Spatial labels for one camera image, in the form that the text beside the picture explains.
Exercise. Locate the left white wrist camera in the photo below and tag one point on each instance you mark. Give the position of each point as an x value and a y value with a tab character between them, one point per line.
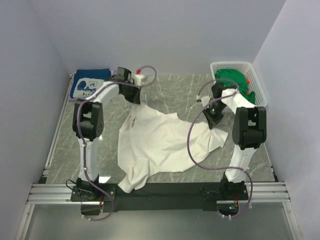
139	78

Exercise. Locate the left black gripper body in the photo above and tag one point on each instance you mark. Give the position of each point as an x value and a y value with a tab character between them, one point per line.
132	94

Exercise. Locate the aluminium extrusion rail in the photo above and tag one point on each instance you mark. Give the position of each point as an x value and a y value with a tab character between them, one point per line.
56	194

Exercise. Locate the white t-shirt red print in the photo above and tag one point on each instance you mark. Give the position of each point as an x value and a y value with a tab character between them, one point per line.
151	142

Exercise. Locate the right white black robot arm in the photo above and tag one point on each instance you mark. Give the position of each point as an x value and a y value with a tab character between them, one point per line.
248	133

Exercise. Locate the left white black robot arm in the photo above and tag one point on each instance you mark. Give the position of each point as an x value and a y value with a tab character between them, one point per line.
88	125

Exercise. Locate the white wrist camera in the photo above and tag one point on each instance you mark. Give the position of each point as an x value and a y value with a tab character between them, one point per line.
139	78
203	100

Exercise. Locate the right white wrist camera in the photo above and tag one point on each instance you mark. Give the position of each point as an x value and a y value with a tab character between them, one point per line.
203	100

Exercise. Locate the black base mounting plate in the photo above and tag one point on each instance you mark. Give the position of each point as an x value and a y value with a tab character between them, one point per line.
159	196

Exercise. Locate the folded lilac t-shirt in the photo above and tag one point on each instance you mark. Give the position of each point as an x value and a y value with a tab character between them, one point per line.
113	73

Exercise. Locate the green t-shirt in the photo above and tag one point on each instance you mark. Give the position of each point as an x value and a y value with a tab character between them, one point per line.
238	77

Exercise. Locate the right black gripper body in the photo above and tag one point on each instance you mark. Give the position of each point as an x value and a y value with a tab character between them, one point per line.
213	118

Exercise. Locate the white plastic basket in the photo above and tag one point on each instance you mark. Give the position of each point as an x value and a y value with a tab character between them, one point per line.
248	70

